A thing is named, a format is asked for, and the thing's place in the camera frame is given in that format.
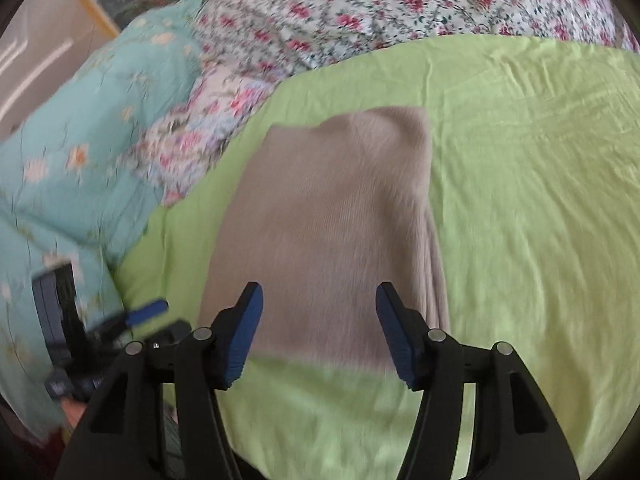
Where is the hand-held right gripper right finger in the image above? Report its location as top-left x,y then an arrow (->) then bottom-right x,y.
375,281 -> 581,480

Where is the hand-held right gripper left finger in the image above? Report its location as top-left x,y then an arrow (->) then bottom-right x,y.
54,281 -> 264,480

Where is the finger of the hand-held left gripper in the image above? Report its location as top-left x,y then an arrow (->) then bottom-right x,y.
125,298 -> 170,330

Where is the beige knitted sweater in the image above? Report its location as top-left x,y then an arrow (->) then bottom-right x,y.
197,106 -> 451,371

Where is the teal floral blanket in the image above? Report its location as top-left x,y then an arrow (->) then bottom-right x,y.
0,0 -> 206,441

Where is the green bed sheet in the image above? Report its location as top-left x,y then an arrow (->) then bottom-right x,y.
112,35 -> 640,480

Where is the pastel floral cloth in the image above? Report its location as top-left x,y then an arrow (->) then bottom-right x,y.
132,67 -> 276,206

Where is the white pink-flowered quilt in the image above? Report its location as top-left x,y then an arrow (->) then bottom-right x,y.
192,0 -> 640,91

